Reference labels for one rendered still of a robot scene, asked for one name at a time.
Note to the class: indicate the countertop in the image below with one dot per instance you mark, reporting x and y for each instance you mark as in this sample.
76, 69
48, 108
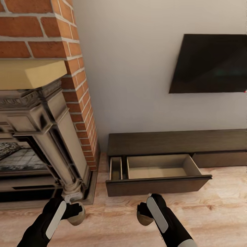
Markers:
29, 74

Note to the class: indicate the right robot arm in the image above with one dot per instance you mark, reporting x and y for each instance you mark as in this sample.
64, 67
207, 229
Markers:
171, 229

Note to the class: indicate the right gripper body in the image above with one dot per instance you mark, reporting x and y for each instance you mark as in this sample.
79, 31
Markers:
144, 210

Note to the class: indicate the wall mounted tv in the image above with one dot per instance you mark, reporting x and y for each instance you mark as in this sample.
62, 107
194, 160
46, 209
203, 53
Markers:
211, 63

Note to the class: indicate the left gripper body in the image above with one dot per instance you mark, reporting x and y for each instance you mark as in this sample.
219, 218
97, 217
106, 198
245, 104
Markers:
73, 210

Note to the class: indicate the pillar candle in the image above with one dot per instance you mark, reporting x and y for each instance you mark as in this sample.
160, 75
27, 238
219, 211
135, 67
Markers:
78, 219
144, 220

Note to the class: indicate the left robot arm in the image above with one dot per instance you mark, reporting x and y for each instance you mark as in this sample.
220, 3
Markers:
40, 233

